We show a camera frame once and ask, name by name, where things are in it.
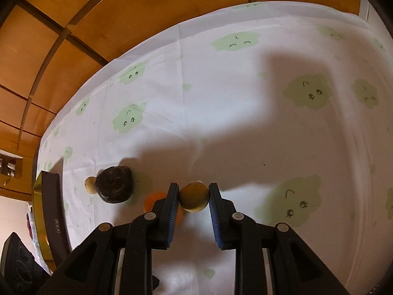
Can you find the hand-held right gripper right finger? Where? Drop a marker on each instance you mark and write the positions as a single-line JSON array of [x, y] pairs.
[[215, 218]]

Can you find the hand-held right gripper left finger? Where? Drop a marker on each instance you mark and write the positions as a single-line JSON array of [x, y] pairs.
[[172, 218]]

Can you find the large beige longan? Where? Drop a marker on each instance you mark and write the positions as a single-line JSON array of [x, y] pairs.
[[194, 197]]

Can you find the dark box with gold lining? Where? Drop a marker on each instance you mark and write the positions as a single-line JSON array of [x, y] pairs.
[[52, 209]]

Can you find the small orange tangerine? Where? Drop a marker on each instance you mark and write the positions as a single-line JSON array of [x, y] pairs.
[[151, 202]]

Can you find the dark brown wrinkled fruit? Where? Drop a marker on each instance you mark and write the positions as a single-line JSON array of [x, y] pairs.
[[113, 184]]

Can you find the small beige longan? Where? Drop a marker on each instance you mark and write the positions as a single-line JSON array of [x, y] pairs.
[[90, 185]]

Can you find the white cloth with green clouds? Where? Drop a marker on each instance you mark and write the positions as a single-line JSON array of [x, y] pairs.
[[245, 113]]

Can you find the wooden panel board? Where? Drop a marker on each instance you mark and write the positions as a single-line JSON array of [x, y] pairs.
[[92, 21]]

